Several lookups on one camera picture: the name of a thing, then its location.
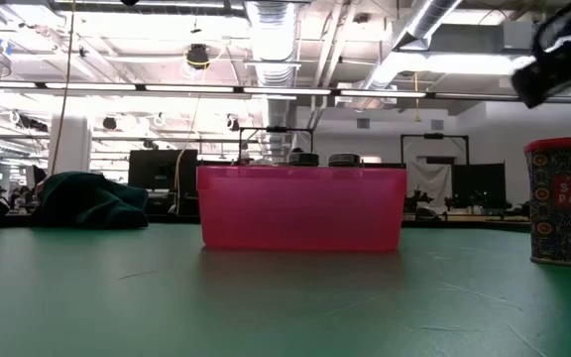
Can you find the white pillar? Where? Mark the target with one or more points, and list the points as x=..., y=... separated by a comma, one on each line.
x=70, y=144

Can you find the black ceiling camera device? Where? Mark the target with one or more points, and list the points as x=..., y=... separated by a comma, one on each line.
x=197, y=55

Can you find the silver vertical ceiling duct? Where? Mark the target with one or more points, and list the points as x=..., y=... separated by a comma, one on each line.
x=273, y=39

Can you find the black monitor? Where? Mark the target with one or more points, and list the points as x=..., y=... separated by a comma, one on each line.
x=156, y=173

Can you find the black metal frame rig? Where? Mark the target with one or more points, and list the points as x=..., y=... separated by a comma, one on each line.
x=434, y=135

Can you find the black screen panel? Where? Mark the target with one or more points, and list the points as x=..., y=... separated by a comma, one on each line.
x=479, y=183

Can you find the smoked paprika tin red lid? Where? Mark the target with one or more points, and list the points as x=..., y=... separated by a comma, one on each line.
x=568, y=223

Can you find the silver diagonal ceiling duct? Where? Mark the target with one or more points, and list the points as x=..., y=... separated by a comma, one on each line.
x=429, y=20

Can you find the ceiling light rail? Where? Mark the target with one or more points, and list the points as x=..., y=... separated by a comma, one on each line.
x=285, y=91

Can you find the white hanging cloth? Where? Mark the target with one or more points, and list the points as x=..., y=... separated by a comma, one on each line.
x=429, y=183

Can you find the dark green cloth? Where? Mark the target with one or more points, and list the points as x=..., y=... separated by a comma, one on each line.
x=92, y=203

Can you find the pink translucent plastic bin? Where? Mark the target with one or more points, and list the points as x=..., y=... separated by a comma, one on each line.
x=300, y=208

